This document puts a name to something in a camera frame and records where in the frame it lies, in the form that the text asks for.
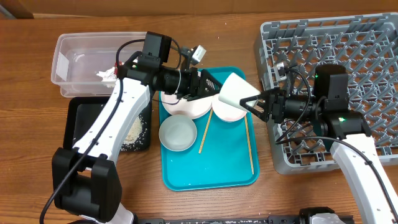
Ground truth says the white bowl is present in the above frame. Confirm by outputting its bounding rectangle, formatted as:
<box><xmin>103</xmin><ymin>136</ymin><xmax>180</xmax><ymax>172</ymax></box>
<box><xmin>212</xmin><ymin>94</ymin><xmax>247</xmax><ymax>123</ymax></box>

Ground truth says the grey dish rack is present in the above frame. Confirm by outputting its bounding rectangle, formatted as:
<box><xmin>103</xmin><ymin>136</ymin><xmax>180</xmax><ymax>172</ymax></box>
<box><xmin>254</xmin><ymin>12</ymin><xmax>397</xmax><ymax>166</ymax></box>

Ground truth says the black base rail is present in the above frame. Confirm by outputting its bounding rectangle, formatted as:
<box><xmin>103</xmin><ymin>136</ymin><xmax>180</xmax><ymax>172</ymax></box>
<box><xmin>134</xmin><ymin>207</ymin><xmax>336</xmax><ymax>224</ymax></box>

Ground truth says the black tray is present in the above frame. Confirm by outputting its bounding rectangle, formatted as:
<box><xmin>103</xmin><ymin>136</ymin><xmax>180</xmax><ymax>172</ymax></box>
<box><xmin>63</xmin><ymin>96</ymin><xmax>152</xmax><ymax>152</ymax></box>

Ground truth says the teal serving tray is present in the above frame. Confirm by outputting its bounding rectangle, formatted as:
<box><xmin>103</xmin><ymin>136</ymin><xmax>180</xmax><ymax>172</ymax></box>
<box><xmin>158</xmin><ymin>65</ymin><xmax>261</xmax><ymax>192</ymax></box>

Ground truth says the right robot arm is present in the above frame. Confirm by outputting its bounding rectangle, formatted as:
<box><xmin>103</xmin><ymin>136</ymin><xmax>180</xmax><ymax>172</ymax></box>
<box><xmin>238</xmin><ymin>64</ymin><xmax>397</xmax><ymax>223</ymax></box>

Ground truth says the wooden chopstick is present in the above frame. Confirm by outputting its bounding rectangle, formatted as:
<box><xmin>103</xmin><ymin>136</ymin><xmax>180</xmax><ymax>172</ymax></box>
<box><xmin>244</xmin><ymin>114</ymin><xmax>254</xmax><ymax>175</ymax></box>
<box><xmin>198</xmin><ymin>109</ymin><xmax>213</xmax><ymax>154</ymax></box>

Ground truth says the clear plastic bin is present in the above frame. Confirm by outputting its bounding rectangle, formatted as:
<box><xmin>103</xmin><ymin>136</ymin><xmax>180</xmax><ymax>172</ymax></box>
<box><xmin>51</xmin><ymin>32</ymin><xmax>146</xmax><ymax>98</ymax></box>

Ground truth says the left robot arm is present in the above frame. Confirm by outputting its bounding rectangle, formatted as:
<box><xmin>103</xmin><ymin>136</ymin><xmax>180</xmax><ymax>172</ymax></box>
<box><xmin>39</xmin><ymin>32</ymin><xmax>222</xmax><ymax>223</ymax></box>

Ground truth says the grey bowl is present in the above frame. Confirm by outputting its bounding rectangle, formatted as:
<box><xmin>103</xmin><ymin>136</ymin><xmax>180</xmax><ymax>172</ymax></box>
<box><xmin>159</xmin><ymin>114</ymin><xmax>197</xmax><ymax>152</ymax></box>

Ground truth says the white napkin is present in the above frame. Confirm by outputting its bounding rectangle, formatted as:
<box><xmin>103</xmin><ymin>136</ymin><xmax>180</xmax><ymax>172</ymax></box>
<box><xmin>96</xmin><ymin>67</ymin><xmax>118</xmax><ymax>88</ymax></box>

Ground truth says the left wooden chopstick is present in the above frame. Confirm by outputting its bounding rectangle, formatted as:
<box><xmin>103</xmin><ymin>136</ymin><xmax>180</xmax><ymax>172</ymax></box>
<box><xmin>198</xmin><ymin>109</ymin><xmax>213</xmax><ymax>154</ymax></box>

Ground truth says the white cup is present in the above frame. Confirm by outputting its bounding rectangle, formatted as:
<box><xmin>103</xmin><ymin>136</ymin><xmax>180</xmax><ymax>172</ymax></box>
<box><xmin>218</xmin><ymin>73</ymin><xmax>261</xmax><ymax>112</ymax></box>

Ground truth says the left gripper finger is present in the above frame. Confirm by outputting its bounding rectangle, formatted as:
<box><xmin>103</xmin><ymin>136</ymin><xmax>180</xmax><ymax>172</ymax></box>
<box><xmin>200</xmin><ymin>69</ymin><xmax>223</xmax><ymax>95</ymax></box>
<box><xmin>183</xmin><ymin>90</ymin><xmax>220</xmax><ymax>101</ymax></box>

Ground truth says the right wooden chopstick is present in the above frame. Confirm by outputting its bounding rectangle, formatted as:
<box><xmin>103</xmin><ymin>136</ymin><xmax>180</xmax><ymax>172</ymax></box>
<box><xmin>244</xmin><ymin>114</ymin><xmax>254</xmax><ymax>175</ymax></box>

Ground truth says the white rice pile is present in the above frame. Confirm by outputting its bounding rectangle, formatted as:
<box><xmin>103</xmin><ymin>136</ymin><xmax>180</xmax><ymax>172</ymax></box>
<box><xmin>122</xmin><ymin>115</ymin><xmax>147</xmax><ymax>151</ymax></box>

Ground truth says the white plate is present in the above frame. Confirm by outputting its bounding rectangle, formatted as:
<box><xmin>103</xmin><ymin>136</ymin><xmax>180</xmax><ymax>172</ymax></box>
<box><xmin>160</xmin><ymin>92</ymin><xmax>213</xmax><ymax>119</ymax></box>

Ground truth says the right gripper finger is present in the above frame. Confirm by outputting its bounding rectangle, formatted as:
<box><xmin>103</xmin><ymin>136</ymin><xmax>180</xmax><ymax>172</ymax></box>
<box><xmin>239</xmin><ymin>90</ymin><xmax>271</xmax><ymax>116</ymax></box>
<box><xmin>248</xmin><ymin>107</ymin><xmax>269</xmax><ymax>123</ymax></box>

